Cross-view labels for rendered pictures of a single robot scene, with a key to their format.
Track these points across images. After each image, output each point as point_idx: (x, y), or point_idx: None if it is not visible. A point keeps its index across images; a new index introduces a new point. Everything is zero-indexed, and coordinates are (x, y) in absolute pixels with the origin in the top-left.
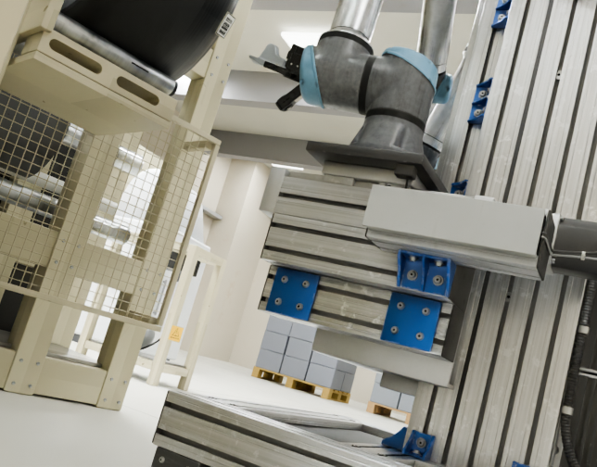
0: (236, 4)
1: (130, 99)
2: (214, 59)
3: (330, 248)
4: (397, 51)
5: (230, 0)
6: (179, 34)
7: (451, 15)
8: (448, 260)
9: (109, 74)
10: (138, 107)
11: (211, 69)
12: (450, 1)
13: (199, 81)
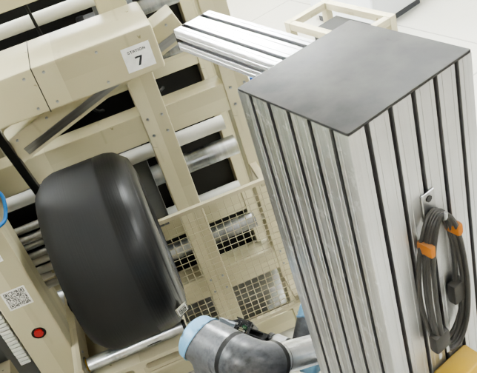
0: (178, 292)
1: (162, 365)
2: (229, 90)
3: None
4: None
5: (171, 308)
6: (158, 332)
7: (314, 363)
8: None
9: (140, 368)
10: (169, 364)
11: (232, 99)
12: (303, 368)
13: (229, 109)
